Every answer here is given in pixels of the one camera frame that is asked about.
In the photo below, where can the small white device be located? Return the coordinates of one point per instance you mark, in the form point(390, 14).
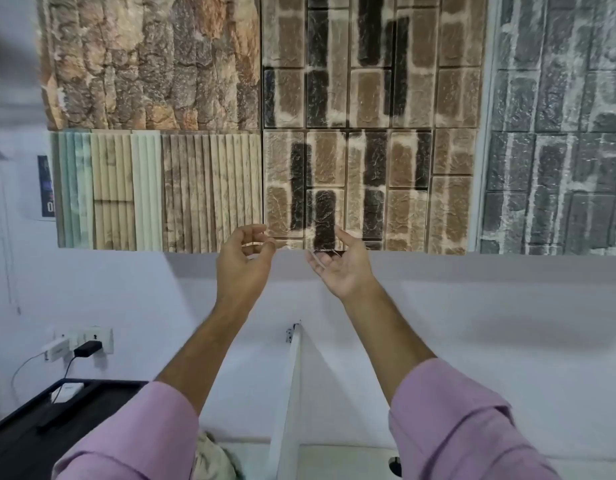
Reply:
point(66, 393)

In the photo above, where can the person's left hand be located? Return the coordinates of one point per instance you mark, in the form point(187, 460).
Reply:
point(240, 274)

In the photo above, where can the person's right hand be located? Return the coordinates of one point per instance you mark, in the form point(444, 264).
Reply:
point(348, 272)

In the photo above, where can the person's right forearm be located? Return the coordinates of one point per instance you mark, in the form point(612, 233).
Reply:
point(383, 339)

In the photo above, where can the white wall socket plate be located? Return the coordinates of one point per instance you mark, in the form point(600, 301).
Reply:
point(100, 334)

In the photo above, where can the black charger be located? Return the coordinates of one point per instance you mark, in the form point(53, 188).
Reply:
point(87, 348)

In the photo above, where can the white desk partition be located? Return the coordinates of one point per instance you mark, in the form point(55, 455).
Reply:
point(287, 419)

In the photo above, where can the metal partition bracket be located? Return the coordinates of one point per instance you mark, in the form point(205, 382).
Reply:
point(291, 333)

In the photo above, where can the black metal rack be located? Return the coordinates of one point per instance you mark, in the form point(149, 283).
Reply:
point(17, 444)

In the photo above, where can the person's left forearm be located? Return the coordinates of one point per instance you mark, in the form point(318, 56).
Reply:
point(213, 344)

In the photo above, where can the dark blue wall poster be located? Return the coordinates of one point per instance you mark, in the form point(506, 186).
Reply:
point(46, 189)

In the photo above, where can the white charger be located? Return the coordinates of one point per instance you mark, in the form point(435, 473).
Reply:
point(56, 348)

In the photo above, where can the beige crumpled cloth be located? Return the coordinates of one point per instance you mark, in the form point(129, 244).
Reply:
point(213, 459)

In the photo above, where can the pink shirt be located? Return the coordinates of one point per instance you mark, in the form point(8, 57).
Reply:
point(117, 444)

